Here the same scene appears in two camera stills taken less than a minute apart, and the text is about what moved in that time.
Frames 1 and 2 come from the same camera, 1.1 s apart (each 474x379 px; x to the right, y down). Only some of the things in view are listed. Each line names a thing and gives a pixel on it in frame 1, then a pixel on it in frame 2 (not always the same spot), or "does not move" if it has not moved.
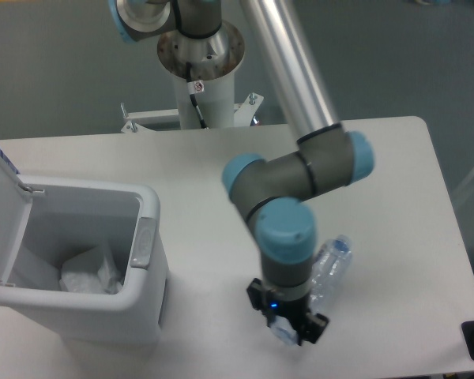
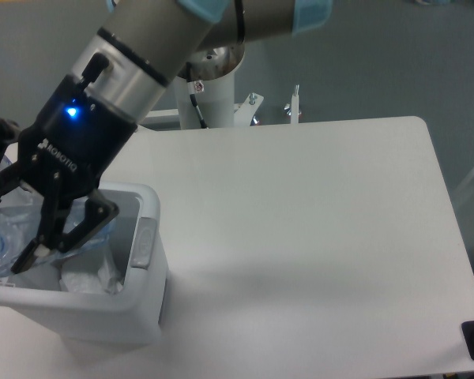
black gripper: (309, 326) -> (71, 148)
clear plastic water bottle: (330, 262) -> (11, 226)
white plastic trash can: (67, 216) does not move
